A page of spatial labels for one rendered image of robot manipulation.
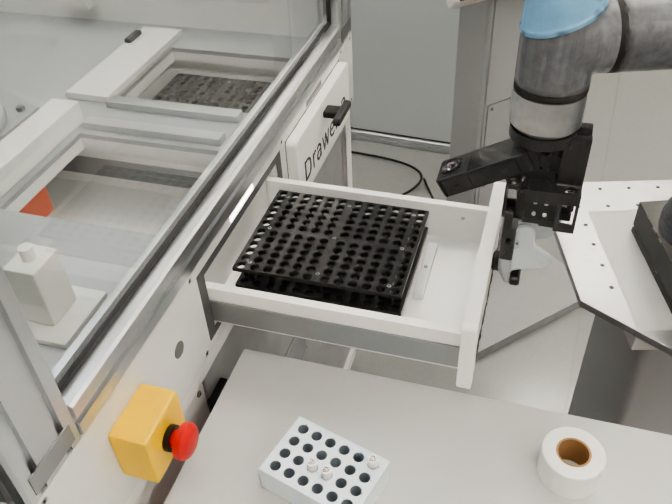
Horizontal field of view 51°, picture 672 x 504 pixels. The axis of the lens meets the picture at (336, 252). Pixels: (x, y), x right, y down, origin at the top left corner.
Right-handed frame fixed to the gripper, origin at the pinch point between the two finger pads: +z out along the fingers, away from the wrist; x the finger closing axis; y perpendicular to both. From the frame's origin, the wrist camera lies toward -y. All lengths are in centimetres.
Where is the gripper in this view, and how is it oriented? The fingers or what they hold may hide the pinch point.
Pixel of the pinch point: (503, 261)
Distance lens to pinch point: 91.7
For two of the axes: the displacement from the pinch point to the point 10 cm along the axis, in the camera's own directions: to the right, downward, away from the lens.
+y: 9.6, 1.6, -2.5
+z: 0.4, 7.6, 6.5
